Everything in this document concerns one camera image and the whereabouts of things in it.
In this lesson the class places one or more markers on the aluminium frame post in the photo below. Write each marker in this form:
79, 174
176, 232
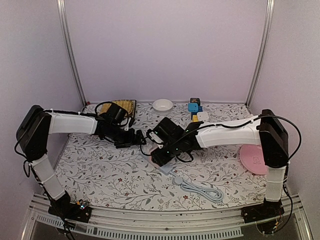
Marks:
61, 7
267, 24

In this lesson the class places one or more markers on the dark patterned cube socket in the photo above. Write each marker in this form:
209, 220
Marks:
195, 100

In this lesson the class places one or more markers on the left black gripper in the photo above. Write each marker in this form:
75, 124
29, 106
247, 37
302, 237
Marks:
131, 141

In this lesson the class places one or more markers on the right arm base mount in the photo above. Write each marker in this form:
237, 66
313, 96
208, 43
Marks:
269, 213

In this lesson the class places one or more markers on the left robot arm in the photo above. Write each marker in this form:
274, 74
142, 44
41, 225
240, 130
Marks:
43, 130

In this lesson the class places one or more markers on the front aluminium rail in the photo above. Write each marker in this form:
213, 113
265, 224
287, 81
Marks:
124, 224

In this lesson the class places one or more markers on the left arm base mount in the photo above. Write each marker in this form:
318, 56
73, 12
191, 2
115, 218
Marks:
67, 210

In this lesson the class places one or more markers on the pink plate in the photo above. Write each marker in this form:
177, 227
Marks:
251, 157

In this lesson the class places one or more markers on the white travel adapter plug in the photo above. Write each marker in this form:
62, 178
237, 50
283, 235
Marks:
203, 116

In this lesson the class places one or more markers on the white bowl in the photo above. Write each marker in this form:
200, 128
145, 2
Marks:
162, 105

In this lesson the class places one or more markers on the left aluminium frame post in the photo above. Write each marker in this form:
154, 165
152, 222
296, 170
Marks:
61, 7

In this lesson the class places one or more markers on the light blue adapter plug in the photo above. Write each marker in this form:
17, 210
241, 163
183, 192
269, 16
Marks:
193, 107

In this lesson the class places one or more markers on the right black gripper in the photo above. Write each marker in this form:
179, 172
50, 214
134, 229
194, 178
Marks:
159, 159

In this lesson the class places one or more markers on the dark tray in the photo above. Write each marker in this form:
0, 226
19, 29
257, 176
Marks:
133, 110

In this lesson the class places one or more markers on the pink cube socket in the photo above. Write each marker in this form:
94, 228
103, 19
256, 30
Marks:
158, 162

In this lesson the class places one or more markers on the right aluminium frame post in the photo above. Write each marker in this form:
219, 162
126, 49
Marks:
267, 24

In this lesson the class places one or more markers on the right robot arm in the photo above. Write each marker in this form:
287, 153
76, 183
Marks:
263, 130

